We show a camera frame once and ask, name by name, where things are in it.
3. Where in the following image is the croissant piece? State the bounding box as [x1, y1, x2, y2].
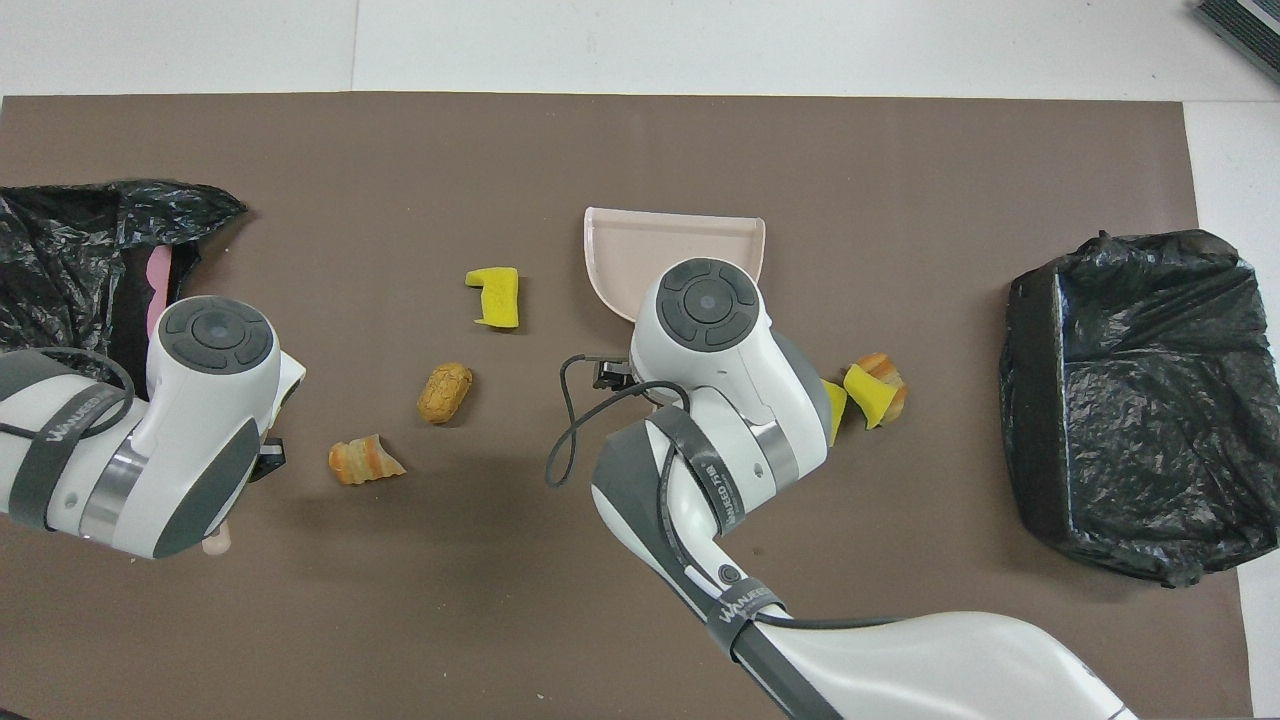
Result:
[858, 352, 909, 421]
[328, 434, 408, 486]

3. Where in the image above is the beige plastic dustpan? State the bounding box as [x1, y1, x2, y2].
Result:
[584, 207, 767, 323]

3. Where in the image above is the yellow sponge piece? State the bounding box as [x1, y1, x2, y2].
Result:
[465, 267, 521, 329]
[843, 363, 896, 431]
[820, 378, 849, 446]

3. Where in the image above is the brown bread roll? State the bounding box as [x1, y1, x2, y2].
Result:
[417, 363, 474, 425]

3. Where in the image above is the pink plastic bin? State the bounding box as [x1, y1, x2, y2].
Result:
[147, 247, 176, 341]

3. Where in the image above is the crumpled black trash bag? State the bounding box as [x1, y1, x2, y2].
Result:
[0, 178, 249, 376]

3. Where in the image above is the bin lined with black bag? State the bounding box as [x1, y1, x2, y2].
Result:
[1000, 228, 1280, 589]

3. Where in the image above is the brown table mat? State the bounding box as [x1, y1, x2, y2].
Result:
[0, 92, 1253, 720]

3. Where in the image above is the dark ribbed floor grille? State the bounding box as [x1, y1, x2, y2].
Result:
[1192, 0, 1280, 86]

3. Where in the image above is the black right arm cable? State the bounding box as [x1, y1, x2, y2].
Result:
[545, 353, 901, 631]

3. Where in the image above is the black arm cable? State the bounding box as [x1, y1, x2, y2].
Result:
[0, 345, 136, 441]
[545, 353, 901, 631]

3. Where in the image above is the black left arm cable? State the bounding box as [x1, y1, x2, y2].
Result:
[0, 345, 136, 441]

